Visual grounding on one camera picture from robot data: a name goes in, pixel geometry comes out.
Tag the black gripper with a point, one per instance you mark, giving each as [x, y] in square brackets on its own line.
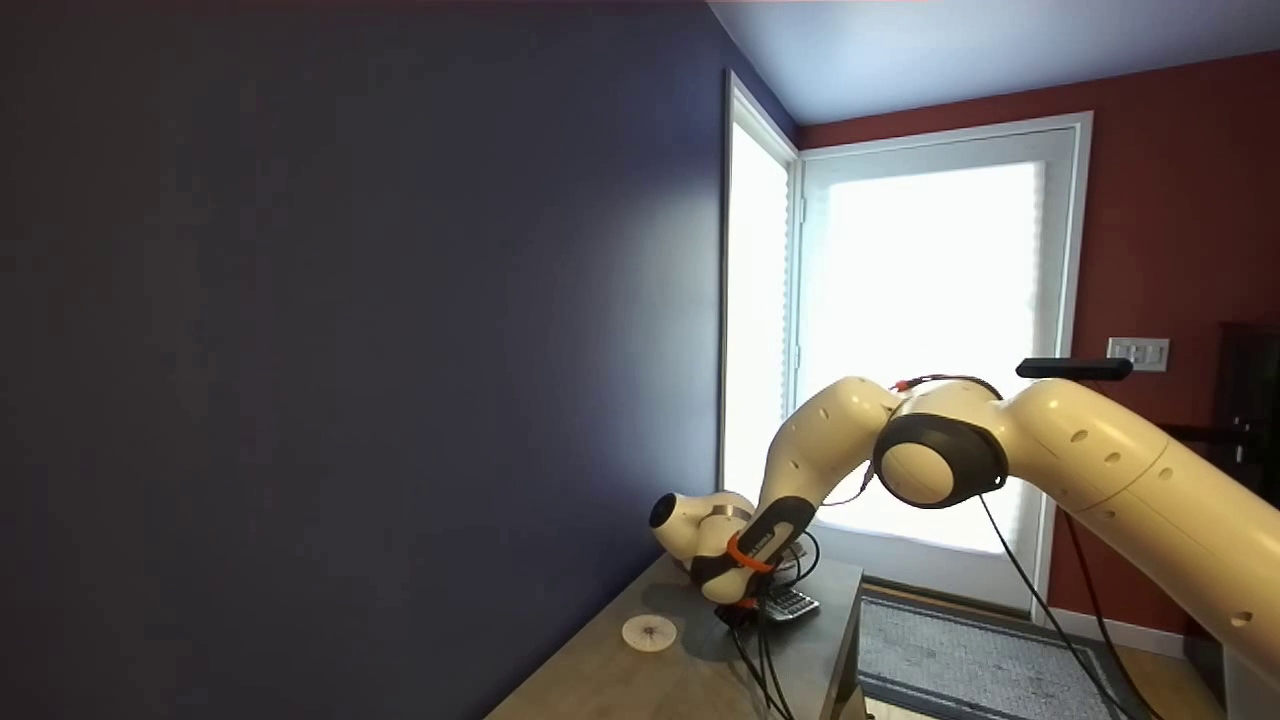
[742, 608]

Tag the silver calculator with black keys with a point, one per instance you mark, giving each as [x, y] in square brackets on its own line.
[793, 605]

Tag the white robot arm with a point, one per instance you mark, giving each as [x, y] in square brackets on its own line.
[1107, 467]

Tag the white round disc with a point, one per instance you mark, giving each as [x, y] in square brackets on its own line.
[651, 634]

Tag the blue and grey rug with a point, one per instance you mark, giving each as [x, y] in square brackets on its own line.
[973, 660]

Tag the white framed window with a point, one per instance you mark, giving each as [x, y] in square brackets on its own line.
[758, 294]

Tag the white glass door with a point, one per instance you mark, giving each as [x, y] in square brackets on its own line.
[932, 294]

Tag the black cabinet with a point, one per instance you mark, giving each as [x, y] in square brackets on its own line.
[1249, 403]

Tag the black bar camera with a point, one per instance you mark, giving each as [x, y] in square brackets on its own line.
[1074, 366]

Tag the white light switch plate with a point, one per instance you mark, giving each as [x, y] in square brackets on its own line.
[1137, 353]

